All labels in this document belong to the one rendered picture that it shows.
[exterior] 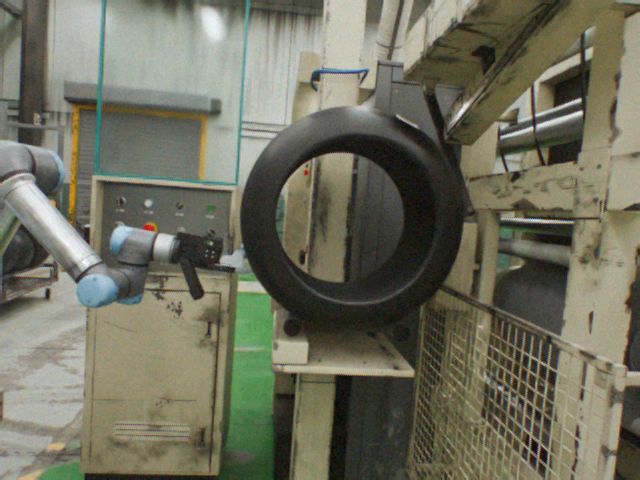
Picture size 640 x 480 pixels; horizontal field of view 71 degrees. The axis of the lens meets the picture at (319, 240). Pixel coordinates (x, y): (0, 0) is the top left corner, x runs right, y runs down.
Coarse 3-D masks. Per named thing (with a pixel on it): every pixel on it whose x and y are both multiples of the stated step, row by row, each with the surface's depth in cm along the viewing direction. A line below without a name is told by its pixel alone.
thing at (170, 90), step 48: (144, 0) 173; (192, 0) 174; (240, 0) 176; (144, 48) 174; (192, 48) 176; (240, 48) 177; (144, 96) 175; (192, 96) 177; (240, 96) 178; (96, 144) 174; (144, 144) 176; (192, 144) 178
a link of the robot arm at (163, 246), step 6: (162, 234) 117; (156, 240) 115; (162, 240) 115; (168, 240) 115; (174, 240) 116; (156, 246) 114; (162, 246) 114; (168, 246) 115; (156, 252) 114; (162, 252) 114; (168, 252) 114; (156, 258) 115; (162, 258) 115; (168, 258) 115
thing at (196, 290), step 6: (186, 258) 117; (180, 264) 116; (186, 264) 117; (186, 270) 117; (192, 270) 117; (186, 276) 117; (192, 276) 117; (192, 282) 117; (198, 282) 119; (192, 288) 117; (198, 288) 117; (192, 294) 117; (198, 294) 117
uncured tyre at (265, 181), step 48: (288, 144) 108; (336, 144) 136; (384, 144) 135; (432, 144) 113; (432, 192) 112; (432, 240) 135; (288, 288) 110; (336, 288) 139; (384, 288) 139; (432, 288) 115
